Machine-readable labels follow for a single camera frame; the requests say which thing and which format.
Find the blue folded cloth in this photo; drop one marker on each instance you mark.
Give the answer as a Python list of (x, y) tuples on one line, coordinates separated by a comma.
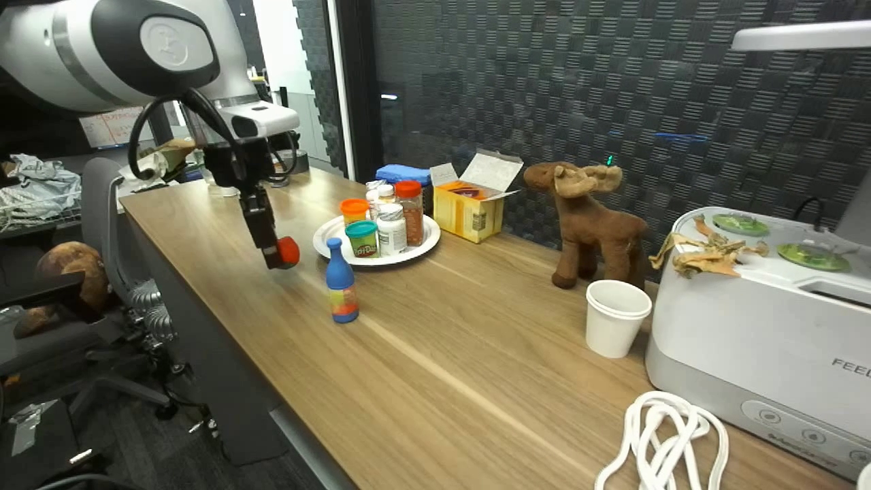
[(395, 172)]

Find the white paper plate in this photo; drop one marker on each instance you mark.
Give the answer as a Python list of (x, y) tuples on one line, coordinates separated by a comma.
[(335, 227)]

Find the wrist camera green-brown block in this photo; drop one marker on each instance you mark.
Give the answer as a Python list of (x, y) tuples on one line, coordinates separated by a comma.
[(266, 131)]

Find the blue toy bottle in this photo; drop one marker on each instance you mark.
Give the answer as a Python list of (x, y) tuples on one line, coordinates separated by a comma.
[(342, 285)]

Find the white appliance box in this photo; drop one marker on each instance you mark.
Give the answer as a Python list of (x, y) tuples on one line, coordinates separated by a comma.
[(769, 326)]

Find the orange lid play-doh tub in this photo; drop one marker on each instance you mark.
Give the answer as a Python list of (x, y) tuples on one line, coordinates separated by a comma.
[(354, 212)]

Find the brown moose plush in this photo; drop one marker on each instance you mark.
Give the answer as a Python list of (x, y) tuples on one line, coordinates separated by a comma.
[(592, 235)]

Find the white paper cup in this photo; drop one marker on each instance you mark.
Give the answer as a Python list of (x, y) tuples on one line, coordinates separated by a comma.
[(617, 314)]

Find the tall white supplement bottle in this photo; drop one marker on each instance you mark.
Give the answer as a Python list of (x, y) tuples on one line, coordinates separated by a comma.
[(380, 194)]

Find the teal lid play-doh tub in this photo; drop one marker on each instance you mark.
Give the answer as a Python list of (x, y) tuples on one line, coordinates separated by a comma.
[(364, 239)]

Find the brown spice jar red lid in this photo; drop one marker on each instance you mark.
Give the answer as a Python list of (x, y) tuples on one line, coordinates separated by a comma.
[(410, 198)]

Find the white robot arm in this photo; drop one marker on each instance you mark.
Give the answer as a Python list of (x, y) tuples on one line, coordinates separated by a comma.
[(98, 55)]

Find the red strawberry toy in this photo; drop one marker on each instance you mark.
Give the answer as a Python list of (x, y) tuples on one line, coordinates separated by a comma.
[(286, 251)]

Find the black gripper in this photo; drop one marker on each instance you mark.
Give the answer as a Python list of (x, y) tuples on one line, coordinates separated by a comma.
[(244, 168)]

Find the yellow open tea box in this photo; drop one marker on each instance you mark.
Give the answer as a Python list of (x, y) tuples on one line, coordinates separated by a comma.
[(473, 205)]

